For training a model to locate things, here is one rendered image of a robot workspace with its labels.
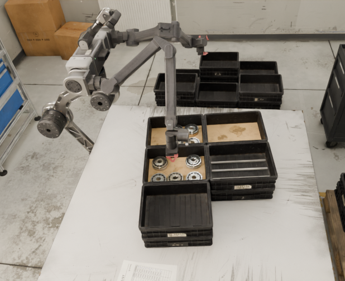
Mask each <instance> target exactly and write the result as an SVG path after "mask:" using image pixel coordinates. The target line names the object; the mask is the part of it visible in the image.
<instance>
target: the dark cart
mask: <svg viewBox="0 0 345 281"><path fill-rule="evenodd" d="M320 114H321V119H320V122H321V123H322V124H323V127H324V131H325V135H326V138H327V141H326V145H327V147H328V148H333V147H335V146H336V145H337V144H338V143H337V142H345V44H340V45H339V49H338V52H337V55H336V59H335V62H334V65H333V68H332V72H331V75H330V78H329V81H328V85H327V88H326V91H325V94H324V98H323V101H322V104H321V107H320Z"/></svg>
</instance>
